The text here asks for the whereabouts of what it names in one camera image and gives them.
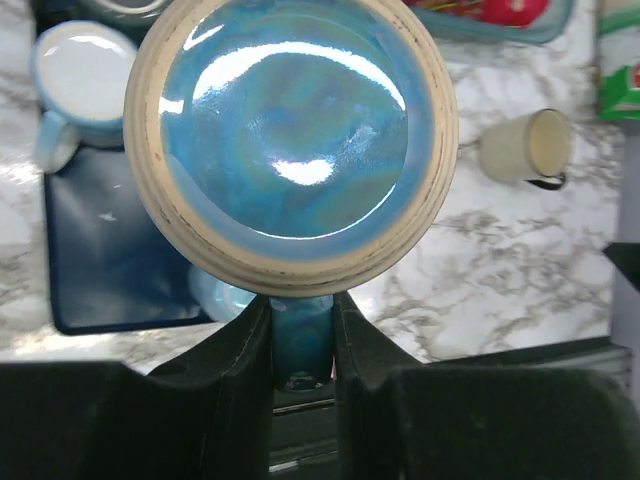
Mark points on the light blue faceted mug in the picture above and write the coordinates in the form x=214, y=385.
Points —
x=220, y=301

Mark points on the white and blue mug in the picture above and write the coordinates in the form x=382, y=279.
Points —
x=80, y=69

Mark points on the green cassava chips bag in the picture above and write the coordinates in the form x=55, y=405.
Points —
x=618, y=56

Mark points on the red dragon fruit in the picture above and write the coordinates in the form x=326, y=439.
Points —
x=509, y=13

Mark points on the iridescent blue mug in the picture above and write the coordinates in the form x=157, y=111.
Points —
x=293, y=149

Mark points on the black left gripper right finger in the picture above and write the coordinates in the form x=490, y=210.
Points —
x=398, y=418

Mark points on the teal plastic fruit container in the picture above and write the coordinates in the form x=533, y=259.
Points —
x=547, y=27

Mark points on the cream mug black handle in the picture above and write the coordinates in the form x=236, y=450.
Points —
x=535, y=148

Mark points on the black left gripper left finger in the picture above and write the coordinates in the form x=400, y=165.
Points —
x=206, y=414

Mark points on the dark grey mug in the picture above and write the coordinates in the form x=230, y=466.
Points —
x=133, y=18

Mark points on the dark blue tray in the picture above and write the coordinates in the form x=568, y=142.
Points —
x=110, y=268

